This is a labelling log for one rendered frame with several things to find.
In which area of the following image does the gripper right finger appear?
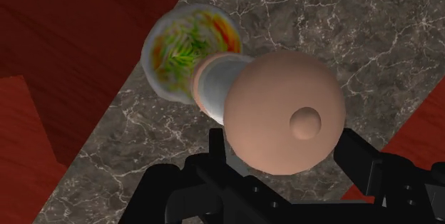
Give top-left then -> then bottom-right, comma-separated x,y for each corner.
333,128 -> 445,224

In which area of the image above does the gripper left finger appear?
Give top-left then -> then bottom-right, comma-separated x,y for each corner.
119,128 -> 292,224

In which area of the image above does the bowl of green salad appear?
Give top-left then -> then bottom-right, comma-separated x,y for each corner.
140,3 -> 242,105

